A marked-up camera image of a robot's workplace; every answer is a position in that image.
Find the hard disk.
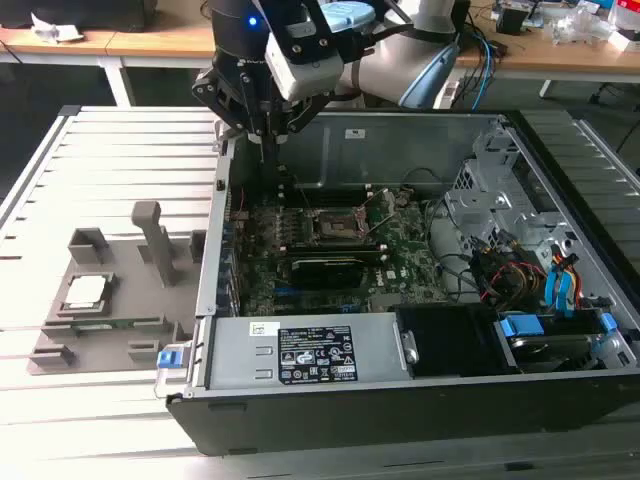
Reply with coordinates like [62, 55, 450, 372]
[507, 332, 601, 374]

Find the coloured power wire bundle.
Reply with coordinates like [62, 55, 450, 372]
[469, 239, 549, 306]

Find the red and white box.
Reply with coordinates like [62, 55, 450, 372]
[610, 0, 640, 51]

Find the small black box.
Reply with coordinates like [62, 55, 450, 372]
[497, 7, 526, 35]

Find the blue disk carrier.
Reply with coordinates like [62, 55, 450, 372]
[498, 312, 619, 346]

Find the silver metal drive cage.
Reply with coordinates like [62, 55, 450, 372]
[442, 159, 581, 261]

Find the black fan shroud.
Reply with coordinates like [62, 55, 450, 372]
[394, 303, 516, 379]

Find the black chair base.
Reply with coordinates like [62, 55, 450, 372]
[589, 82, 640, 106]

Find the silver power supply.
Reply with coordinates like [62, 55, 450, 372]
[204, 312, 416, 394]

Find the CPU socket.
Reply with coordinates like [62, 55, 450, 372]
[312, 208, 371, 246]

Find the silver CPU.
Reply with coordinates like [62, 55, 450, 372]
[63, 276, 110, 307]

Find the blue flat wire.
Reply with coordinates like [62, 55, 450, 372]
[555, 253, 581, 316]
[543, 269, 564, 316]

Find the black open PC case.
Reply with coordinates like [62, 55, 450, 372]
[154, 107, 640, 456]

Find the white power strip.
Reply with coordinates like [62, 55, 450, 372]
[433, 79, 460, 110]

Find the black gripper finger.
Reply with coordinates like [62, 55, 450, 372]
[268, 93, 327, 165]
[191, 68, 270, 166]

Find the metal socket cover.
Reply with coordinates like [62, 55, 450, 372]
[357, 188, 399, 236]

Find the grey parts rack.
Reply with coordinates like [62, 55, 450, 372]
[25, 199, 207, 376]

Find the clear plastic bag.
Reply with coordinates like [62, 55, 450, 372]
[544, 9, 609, 46]

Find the green motherboard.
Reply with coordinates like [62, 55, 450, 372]
[227, 187, 451, 319]

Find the wooden desk with white legs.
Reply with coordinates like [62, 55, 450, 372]
[0, 23, 219, 108]

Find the blue cable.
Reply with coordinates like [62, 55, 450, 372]
[469, 29, 497, 110]

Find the black graphics card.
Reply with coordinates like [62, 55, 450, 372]
[288, 257, 369, 290]

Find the black bag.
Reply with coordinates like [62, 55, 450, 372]
[0, 0, 156, 31]

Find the wooden desk with clutter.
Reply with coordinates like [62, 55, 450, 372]
[452, 19, 640, 99]

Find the white crumpled paper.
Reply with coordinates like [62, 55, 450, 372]
[30, 12, 85, 44]

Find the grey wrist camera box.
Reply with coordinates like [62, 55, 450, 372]
[263, 30, 347, 101]

